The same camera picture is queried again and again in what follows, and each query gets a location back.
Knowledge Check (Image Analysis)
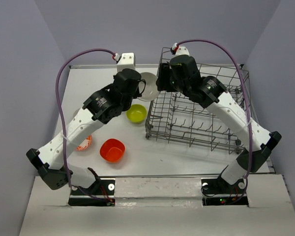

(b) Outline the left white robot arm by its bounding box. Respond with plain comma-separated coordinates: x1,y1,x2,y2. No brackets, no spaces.
26,68,145,194

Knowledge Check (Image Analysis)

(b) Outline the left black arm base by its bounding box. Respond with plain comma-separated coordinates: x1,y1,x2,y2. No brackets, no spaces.
68,178,116,207

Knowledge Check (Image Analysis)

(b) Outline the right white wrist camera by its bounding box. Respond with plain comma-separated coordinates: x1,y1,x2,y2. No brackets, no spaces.
171,43,190,57

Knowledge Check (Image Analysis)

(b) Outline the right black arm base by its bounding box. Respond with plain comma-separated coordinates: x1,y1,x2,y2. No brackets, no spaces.
201,178,249,207

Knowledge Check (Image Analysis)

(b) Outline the lime green bowl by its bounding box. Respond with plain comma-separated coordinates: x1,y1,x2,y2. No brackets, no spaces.
126,104,147,123

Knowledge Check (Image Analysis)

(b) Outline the orange square plastic bowl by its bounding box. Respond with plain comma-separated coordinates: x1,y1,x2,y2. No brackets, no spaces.
99,139,125,163

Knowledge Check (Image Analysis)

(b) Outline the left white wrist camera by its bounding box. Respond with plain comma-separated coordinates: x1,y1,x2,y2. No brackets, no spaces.
117,53,136,72

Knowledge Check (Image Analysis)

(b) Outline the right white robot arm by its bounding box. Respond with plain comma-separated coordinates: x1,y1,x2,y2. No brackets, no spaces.
156,55,282,194

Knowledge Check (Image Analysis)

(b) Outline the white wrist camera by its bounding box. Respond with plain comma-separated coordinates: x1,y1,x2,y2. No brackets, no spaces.
117,53,136,72
171,43,190,57

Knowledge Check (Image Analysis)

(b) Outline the orange patterned glass bowl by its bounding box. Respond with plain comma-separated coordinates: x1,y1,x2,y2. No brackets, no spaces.
76,135,92,151

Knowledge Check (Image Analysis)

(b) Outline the grey wire dish rack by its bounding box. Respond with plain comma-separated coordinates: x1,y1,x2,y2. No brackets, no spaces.
145,47,254,155

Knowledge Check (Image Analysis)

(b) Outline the white ceramic bowl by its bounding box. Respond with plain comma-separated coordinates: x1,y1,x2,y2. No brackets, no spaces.
139,72,160,102

